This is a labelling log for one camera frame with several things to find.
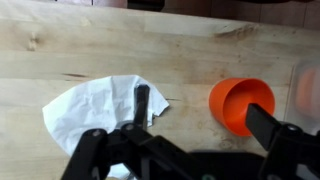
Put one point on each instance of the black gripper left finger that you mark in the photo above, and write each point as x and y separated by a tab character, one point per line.
141	106

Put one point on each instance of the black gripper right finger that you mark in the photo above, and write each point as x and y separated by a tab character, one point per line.
263	126

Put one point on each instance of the orange plastic cup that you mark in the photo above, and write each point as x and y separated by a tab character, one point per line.
230	96

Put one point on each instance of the clear plastic storage box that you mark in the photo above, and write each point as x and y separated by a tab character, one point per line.
296	110

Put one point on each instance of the white crumpled paper bag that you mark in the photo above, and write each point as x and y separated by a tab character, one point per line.
86	106

